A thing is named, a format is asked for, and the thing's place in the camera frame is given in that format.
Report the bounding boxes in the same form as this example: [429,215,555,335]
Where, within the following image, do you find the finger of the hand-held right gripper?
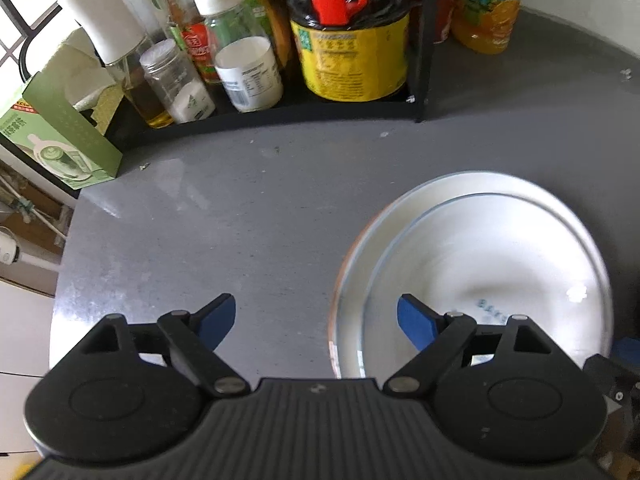
[582,338,640,397]

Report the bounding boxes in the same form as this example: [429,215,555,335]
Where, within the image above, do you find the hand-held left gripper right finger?
[382,294,556,398]

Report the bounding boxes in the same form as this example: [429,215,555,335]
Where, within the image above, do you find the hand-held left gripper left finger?
[77,292,251,399]

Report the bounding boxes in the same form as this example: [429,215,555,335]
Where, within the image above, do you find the white plate blue rim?
[362,192,602,379]

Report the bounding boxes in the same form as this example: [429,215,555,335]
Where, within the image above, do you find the large white plate orange rim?
[327,170,615,381]

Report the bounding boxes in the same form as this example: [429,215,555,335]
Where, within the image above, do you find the small clear spice jar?
[139,39,217,125]

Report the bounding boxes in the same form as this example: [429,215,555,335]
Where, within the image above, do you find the white plastic device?
[0,227,22,266]

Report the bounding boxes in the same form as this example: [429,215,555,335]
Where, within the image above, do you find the white-capped jar white powder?
[194,0,285,113]

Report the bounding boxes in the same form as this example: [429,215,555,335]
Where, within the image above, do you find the green cardboard box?
[0,72,125,192]

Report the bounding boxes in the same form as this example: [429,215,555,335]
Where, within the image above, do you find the black metal rack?
[105,0,437,152]

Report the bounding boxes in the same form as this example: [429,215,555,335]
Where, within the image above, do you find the sauce bottle red label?
[160,0,224,86]

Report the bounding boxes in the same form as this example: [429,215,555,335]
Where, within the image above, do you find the white paper towel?
[37,27,126,111]

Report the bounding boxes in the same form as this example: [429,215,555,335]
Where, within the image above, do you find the amber sauce bottle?
[244,0,292,72]

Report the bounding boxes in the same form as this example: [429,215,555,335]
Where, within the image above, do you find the orange drink bottle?
[450,0,526,56]

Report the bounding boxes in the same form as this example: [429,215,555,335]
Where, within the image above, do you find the dark bottle red label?
[430,0,462,46]

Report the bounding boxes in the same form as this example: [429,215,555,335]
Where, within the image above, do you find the black window grille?
[0,0,101,86]

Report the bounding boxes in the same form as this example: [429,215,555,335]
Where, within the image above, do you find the oil bottle white cap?
[59,0,176,130]

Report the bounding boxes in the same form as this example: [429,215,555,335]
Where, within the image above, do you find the large dark bottle red handle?
[282,0,413,104]

